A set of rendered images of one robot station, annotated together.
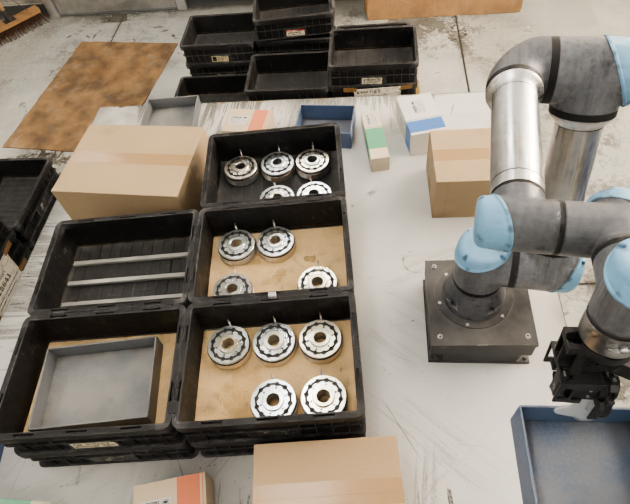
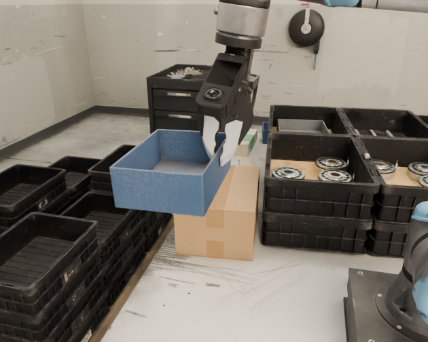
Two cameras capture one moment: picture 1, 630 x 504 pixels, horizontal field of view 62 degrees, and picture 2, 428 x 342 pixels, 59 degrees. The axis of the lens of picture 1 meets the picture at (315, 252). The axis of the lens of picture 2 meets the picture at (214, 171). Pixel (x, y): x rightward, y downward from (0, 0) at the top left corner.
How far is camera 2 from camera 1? 118 cm
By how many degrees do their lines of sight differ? 73
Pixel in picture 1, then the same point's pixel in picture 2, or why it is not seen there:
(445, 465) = (239, 288)
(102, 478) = (259, 164)
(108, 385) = not seen: hidden behind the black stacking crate
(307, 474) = (236, 180)
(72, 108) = not seen: outside the picture
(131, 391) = not seen: hidden behind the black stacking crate
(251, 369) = (314, 176)
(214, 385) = (303, 165)
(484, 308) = (396, 291)
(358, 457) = (242, 196)
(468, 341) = (357, 292)
